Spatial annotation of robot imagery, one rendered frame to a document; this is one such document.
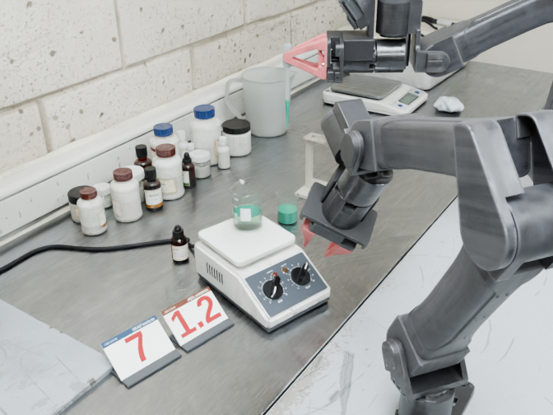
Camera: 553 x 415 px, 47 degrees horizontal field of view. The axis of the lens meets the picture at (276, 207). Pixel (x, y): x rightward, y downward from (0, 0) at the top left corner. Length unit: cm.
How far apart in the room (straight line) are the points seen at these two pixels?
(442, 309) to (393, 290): 40
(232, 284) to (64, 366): 27
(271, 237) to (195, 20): 73
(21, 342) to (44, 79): 53
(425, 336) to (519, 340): 32
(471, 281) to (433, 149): 13
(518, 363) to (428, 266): 25
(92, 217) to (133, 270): 15
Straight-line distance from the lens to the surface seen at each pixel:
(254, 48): 182
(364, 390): 90
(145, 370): 93
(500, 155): 55
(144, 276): 112
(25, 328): 105
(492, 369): 97
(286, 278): 100
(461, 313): 66
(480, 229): 56
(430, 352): 73
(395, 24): 109
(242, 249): 101
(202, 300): 100
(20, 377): 97
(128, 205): 127
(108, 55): 141
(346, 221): 86
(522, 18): 114
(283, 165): 147
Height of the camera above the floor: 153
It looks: 29 degrees down
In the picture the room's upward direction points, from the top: 1 degrees counter-clockwise
